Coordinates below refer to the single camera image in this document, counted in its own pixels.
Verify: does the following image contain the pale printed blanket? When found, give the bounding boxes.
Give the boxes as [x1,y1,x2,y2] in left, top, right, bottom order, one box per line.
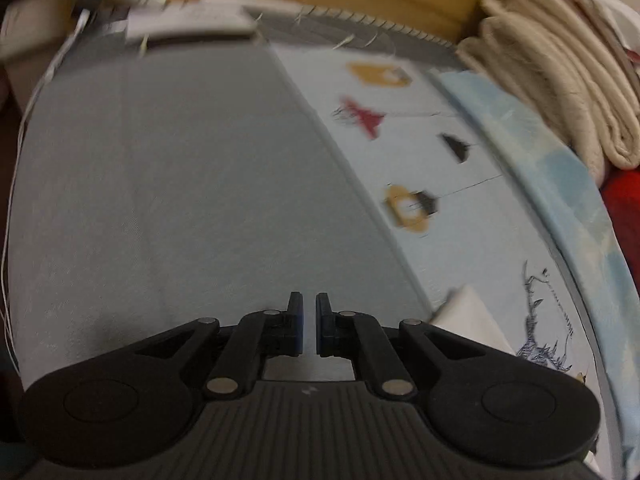
[270,42,601,386]

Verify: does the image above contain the white flat packet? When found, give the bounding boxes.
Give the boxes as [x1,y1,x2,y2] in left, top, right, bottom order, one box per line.
[124,1,257,45]

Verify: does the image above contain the beige folded blanket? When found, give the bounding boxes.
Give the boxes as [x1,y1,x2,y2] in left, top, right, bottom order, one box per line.
[456,0,640,182]

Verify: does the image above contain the red cloth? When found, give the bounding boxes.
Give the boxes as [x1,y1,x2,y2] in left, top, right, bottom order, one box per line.
[599,167,640,243]

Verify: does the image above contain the grey bed sheet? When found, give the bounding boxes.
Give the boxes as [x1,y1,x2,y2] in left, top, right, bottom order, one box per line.
[6,5,458,396]

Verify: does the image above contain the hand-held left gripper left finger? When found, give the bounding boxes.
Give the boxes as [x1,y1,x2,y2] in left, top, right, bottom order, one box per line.
[134,291,304,401]

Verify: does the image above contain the light blue patterned quilt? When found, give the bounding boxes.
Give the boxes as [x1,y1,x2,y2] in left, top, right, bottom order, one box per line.
[432,70,640,480]

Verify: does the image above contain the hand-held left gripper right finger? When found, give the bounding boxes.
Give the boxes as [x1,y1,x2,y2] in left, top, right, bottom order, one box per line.
[315,293,487,402]

